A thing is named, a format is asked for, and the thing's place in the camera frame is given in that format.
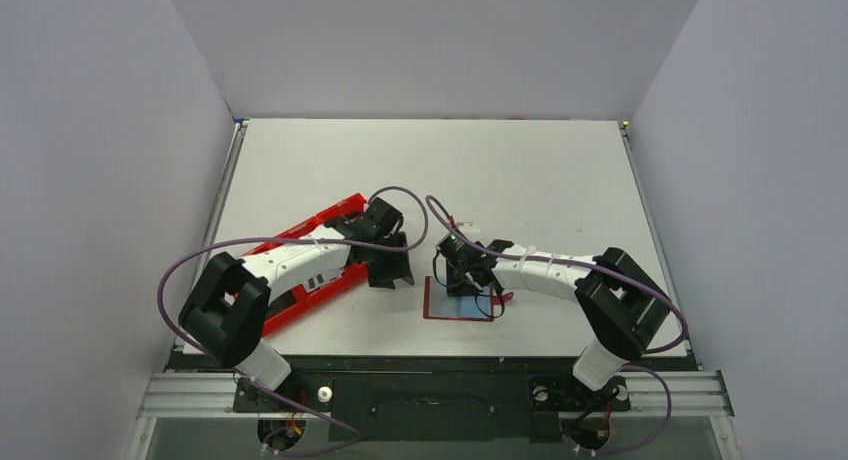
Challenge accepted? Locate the red leather card holder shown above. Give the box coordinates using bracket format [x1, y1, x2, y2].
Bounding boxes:
[422, 276, 514, 322]

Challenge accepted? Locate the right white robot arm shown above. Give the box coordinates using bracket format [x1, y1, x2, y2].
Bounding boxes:
[436, 234, 671, 392]

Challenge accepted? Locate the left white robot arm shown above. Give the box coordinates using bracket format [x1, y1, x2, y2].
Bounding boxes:
[178, 199, 414, 390]

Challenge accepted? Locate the red plastic tray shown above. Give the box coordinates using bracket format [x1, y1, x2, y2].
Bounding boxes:
[239, 193, 367, 338]

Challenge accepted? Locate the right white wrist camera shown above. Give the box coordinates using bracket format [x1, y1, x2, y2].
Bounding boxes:
[455, 222, 481, 238]

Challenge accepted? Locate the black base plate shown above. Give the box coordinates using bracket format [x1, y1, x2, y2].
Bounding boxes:
[165, 350, 670, 444]

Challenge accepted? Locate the aluminium frame rail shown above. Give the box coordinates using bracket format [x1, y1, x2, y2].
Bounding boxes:
[125, 371, 742, 459]

